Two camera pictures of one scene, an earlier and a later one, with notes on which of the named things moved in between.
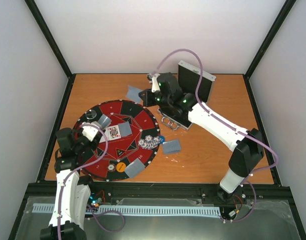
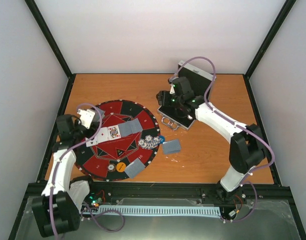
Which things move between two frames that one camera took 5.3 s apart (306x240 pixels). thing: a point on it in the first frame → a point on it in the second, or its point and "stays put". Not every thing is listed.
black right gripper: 146,101 → 162,100
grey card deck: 104,121 → 101,112
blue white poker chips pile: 149,142 stays put
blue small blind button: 162,139 stays put
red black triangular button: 119,152 stays put
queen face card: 112,132 stays put
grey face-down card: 133,94 → 133,126
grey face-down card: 125,129 stays put
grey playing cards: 172,146 stays put
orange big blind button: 121,167 stays put
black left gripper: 97,138 → 94,127
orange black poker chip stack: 111,167 stays put
